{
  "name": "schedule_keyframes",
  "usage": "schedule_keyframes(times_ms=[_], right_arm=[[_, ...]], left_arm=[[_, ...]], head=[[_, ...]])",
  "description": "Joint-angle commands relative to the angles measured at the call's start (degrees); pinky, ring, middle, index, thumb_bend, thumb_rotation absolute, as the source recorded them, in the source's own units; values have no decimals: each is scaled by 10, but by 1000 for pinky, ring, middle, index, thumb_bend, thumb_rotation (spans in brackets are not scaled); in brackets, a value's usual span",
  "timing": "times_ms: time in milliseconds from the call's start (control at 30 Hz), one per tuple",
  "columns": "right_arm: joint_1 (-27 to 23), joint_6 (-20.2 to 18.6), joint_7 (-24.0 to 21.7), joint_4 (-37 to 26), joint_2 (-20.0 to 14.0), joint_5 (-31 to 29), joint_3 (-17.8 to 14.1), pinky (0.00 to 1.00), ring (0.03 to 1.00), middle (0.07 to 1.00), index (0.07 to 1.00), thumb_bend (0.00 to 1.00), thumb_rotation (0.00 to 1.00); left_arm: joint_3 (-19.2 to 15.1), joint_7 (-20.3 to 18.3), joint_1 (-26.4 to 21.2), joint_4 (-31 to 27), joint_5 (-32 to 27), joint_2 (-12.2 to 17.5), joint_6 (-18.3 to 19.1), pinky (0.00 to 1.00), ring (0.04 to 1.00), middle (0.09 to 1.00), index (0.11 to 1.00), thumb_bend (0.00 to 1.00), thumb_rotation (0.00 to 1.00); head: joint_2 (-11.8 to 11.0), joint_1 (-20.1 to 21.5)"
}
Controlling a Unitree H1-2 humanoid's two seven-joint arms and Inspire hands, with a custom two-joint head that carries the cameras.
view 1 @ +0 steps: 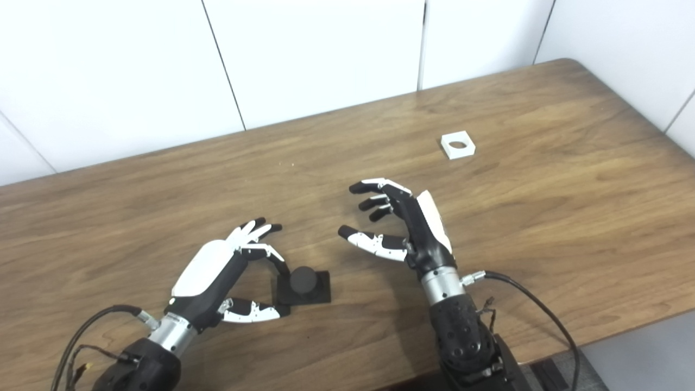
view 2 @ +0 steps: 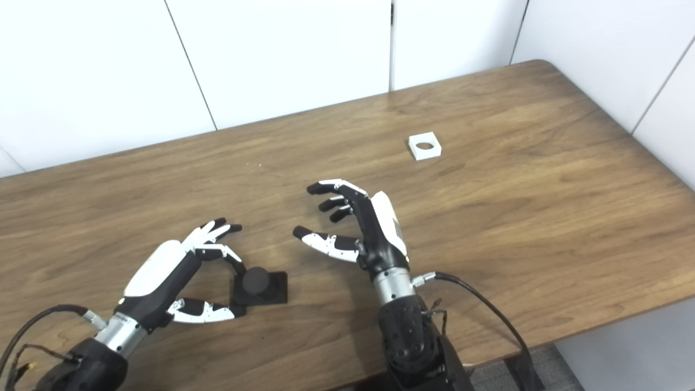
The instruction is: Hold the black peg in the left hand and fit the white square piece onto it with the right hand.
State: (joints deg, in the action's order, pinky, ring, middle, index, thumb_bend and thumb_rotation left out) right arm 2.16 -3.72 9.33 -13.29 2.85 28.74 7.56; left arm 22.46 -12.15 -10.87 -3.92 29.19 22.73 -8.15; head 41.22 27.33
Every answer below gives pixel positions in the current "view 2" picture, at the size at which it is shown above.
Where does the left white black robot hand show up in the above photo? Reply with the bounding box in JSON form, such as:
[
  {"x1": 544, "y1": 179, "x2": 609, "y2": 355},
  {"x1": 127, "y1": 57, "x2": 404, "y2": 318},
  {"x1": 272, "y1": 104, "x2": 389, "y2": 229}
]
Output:
[{"x1": 113, "y1": 218, "x2": 248, "y2": 333}]

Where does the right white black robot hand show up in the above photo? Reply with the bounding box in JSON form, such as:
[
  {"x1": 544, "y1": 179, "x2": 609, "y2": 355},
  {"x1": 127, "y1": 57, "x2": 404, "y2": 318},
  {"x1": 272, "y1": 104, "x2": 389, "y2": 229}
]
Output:
[{"x1": 293, "y1": 179, "x2": 410, "y2": 280}]

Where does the white square piece with hole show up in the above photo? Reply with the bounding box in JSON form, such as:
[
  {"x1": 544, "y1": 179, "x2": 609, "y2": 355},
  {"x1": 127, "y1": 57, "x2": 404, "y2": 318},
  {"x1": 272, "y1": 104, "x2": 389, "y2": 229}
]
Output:
[{"x1": 408, "y1": 131, "x2": 442, "y2": 161}]

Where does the black peg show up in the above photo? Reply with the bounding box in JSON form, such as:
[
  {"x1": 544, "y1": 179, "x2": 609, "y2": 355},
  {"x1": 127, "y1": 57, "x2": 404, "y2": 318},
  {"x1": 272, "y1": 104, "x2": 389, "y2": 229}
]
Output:
[{"x1": 230, "y1": 266, "x2": 288, "y2": 307}]

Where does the black table foot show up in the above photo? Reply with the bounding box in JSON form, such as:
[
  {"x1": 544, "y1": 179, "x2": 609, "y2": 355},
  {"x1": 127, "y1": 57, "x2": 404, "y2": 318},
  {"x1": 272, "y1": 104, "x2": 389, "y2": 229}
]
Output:
[{"x1": 505, "y1": 350, "x2": 546, "y2": 391}]

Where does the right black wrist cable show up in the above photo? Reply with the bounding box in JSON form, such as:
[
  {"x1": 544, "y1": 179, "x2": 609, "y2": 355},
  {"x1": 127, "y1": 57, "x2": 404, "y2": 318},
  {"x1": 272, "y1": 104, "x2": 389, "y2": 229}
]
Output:
[{"x1": 411, "y1": 272, "x2": 530, "y2": 359}]

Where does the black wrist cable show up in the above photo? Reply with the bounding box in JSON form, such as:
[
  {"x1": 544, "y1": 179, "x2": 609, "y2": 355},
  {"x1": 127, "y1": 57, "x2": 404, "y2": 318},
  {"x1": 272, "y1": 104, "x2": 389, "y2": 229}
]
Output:
[
  {"x1": 411, "y1": 272, "x2": 530, "y2": 359},
  {"x1": 0, "y1": 304, "x2": 108, "y2": 375}
]

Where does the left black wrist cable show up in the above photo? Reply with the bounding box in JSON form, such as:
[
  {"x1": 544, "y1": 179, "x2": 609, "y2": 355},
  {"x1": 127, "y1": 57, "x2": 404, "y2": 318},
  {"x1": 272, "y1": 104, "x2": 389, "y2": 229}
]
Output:
[{"x1": 0, "y1": 304, "x2": 108, "y2": 375}]

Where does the right arm thin wire bundle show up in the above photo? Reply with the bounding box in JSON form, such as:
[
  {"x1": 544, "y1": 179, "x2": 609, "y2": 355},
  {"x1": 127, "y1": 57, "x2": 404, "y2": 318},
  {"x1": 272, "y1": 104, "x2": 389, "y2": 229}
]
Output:
[{"x1": 421, "y1": 298, "x2": 448, "y2": 337}]

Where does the arm thin wire bundle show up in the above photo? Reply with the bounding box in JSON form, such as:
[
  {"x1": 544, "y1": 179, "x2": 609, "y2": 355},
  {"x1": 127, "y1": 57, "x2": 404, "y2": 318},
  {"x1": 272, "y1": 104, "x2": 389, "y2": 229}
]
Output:
[
  {"x1": 421, "y1": 298, "x2": 448, "y2": 337},
  {"x1": 0, "y1": 343, "x2": 82, "y2": 391}
]

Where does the left arm thin wire bundle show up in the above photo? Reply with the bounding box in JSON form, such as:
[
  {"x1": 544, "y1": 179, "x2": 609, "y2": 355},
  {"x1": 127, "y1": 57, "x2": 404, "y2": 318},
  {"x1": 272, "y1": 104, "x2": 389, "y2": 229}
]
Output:
[{"x1": 0, "y1": 343, "x2": 82, "y2": 391}]

